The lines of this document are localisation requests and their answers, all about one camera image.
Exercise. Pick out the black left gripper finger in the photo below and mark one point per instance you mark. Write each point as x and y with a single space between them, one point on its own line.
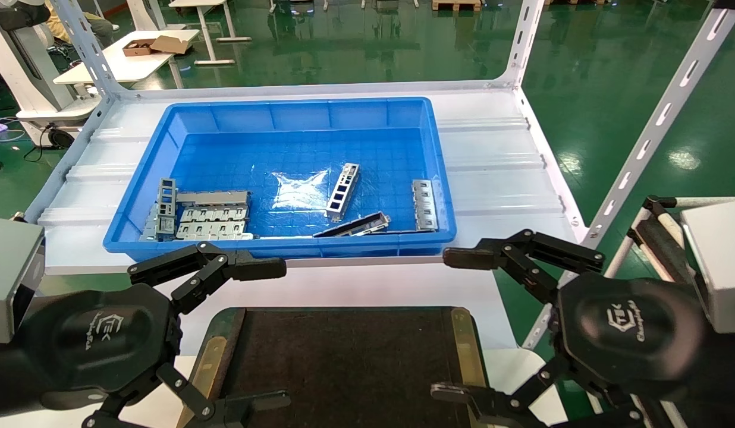
248 268

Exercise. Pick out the clear plastic film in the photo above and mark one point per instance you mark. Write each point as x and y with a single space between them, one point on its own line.
302 190

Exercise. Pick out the dark long metal bracket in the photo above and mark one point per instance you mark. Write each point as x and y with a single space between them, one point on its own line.
352 226

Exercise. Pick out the grey long metal bracket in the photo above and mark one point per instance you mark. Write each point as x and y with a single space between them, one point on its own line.
213 197

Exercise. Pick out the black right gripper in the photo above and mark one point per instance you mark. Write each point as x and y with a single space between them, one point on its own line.
632 333

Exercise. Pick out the grey small metal bracket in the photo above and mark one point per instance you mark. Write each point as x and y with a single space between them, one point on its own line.
149 227

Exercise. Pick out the blue plastic bin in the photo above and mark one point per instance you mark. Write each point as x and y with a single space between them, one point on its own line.
296 148

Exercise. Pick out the person in yellow coat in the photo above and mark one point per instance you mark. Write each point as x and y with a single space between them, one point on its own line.
88 18

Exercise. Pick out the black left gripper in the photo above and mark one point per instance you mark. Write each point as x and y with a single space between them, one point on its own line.
88 339

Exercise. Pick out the open cardboard box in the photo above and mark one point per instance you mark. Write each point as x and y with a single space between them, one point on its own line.
156 44

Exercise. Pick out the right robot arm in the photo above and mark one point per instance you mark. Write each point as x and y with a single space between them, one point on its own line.
724 374

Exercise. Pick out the perforated silver metal bracket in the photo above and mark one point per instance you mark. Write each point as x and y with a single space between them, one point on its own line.
342 191

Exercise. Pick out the white background table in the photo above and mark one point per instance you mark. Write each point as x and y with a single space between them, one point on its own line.
126 62

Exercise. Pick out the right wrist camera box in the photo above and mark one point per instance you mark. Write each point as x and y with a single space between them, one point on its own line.
721 261

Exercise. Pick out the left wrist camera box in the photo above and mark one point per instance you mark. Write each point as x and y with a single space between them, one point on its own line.
11 279

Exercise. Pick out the black container tray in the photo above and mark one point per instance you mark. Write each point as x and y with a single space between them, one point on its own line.
344 368

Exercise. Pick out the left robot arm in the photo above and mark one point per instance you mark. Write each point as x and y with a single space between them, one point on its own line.
5 374

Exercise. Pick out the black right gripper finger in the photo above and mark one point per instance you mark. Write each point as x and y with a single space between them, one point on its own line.
471 257

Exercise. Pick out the wooden pallet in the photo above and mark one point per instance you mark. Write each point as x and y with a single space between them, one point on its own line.
456 5

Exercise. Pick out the white machine stand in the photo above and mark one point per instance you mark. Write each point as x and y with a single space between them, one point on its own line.
22 59

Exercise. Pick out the white metal shelf rack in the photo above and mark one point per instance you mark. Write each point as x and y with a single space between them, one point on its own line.
492 178

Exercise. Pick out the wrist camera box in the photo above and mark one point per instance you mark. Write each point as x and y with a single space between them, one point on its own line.
721 261
11 279

